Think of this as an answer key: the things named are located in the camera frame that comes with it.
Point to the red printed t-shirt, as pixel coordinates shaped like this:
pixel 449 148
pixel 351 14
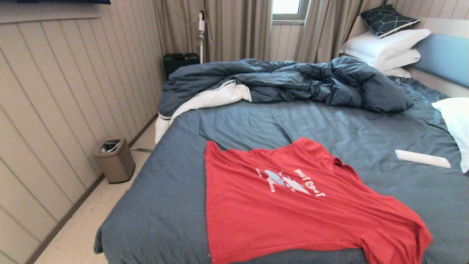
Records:
pixel 293 212

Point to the dark blue duvet white lining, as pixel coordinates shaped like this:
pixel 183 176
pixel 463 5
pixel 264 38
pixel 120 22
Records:
pixel 293 80

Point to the black hard case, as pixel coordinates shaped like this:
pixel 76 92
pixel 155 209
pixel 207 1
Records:
pixel 179 60

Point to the wide beige curtain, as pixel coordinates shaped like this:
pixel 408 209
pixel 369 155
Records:
pixel 234 29

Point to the white stick vacuum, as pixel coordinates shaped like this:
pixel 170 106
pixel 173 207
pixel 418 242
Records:
pixel 201 25

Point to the bronze trash bin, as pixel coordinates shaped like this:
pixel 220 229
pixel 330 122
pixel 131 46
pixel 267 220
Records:
pixel 115 165

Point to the narrow beige curtain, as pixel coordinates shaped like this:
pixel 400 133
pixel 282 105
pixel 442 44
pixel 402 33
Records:
pixel 322 29

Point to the flat white pillow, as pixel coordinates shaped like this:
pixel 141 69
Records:
pixel 397 72

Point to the large white pillow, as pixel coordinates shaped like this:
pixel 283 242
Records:
pixel 384 44

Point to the medium white pillow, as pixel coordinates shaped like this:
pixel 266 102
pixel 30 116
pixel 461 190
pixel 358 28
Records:
pixel 401 58

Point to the dark geometric patterned cushion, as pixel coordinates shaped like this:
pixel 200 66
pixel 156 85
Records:
pixel 386 20

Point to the long white remote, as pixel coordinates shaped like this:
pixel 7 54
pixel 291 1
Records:
pixel 421 158

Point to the blue headboard cushion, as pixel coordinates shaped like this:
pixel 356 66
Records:
pixel 445 57

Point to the white pillow at bed edge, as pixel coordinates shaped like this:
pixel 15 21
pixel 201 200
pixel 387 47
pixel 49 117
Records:
pixel 458 121

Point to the beige headboard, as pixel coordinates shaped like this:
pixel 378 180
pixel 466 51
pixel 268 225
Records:
pixel 443 25

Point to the window with grey frame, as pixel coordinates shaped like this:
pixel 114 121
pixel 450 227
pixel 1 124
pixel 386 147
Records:
pixel 289 7

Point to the dark wall screen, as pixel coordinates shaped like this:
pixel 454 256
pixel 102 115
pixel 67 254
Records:
pixel 55 1

